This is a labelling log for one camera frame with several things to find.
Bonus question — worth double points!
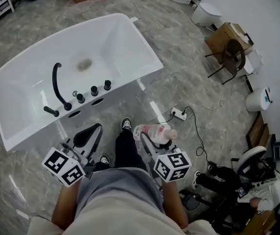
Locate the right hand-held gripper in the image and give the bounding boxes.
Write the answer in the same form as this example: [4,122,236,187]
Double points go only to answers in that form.
[140,132,192,183]

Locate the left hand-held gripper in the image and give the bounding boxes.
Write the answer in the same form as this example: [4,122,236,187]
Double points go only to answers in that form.
[41,123,104,187]

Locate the white bathtub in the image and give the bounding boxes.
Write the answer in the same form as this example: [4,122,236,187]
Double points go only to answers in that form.
[0,13,164,152]

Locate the person's left forearm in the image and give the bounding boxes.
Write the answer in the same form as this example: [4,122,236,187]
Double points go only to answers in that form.
[51,180,82,231]

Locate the person's right forearm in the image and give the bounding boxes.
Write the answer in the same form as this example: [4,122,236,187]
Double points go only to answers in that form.
[163,179,188,229]

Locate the person's left shoe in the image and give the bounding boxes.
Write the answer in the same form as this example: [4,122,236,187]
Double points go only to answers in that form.
[99,154,111,166]

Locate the person's shoe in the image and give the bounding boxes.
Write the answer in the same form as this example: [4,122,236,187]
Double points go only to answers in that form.
[191,170,202,190]
[99,154,111,166]
[120,117,133,132]

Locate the person's black trousers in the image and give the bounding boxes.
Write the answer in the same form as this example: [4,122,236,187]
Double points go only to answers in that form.
[93,128,148,174]

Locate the person's right shoe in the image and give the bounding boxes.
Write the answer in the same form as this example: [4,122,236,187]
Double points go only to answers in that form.
[120,117,133,132]

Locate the white power strip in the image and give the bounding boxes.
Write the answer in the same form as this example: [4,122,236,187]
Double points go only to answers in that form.
[170,107,188,120]

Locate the black hand shower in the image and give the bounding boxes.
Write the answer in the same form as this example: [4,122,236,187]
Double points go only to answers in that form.
[43,106,60,118]

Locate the person's grey shirt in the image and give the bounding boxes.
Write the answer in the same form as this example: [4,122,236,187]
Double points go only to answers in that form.
[77,167,165,217]

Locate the black curved faucet spout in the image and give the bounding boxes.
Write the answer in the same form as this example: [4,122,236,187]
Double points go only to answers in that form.
[52,62,72,111]

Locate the black round mesh base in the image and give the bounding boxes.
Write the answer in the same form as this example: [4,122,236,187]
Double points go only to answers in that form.
[179,189,200,211]

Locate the person's beige garment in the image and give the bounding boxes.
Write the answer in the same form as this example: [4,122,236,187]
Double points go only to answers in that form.
[27,196,220,235]

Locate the white round padded seat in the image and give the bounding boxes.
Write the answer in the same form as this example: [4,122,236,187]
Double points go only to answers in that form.
[235,145,267,174]

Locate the stack of wooden frames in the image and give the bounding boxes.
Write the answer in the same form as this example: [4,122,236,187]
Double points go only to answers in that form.
[245,112,273,149]

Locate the white toilet with blue label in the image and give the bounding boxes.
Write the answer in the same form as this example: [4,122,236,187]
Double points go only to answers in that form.
[245,86,275,113]

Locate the wooden chair with black legs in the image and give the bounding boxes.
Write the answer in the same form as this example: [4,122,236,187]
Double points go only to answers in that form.
[204,38,247,86]

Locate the flat cardboard box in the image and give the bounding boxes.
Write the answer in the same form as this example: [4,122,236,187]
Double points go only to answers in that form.
[204,22,254,64]

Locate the small white box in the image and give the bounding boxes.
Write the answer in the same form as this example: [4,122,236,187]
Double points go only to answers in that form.
[242,48,264,74]

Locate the black power cable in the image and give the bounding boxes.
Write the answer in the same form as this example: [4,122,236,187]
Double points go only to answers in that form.
[183,106,211,163]

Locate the thin white cable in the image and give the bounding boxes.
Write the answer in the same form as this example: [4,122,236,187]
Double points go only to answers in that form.
[195,100,226,110]

